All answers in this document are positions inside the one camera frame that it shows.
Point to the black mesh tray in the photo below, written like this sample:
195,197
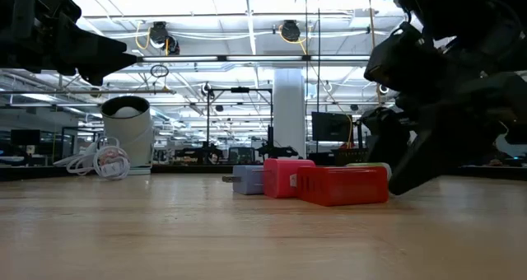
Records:
350,156

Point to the black frame stand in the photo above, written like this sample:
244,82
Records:
240,89

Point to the red charger block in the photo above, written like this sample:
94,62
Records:
341,186

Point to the white green charger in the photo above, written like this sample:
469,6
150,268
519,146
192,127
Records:
387,171

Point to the pink charger plug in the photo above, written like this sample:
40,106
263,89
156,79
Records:
280,177

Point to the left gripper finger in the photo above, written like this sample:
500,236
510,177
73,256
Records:
86,45
107,68

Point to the white cylindrical holder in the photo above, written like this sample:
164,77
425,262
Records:
127,140

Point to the white pillar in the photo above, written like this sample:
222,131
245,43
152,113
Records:
289,115

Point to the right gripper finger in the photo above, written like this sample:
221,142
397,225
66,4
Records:
440,148
387,138

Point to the small dark monitor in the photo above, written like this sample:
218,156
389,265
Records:
24,136

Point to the lavender charger plug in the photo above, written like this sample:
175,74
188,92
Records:
249,180

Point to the white rounded item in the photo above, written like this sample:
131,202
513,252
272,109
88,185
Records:
127,112

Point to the black monitor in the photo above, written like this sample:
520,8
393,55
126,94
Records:
331,127

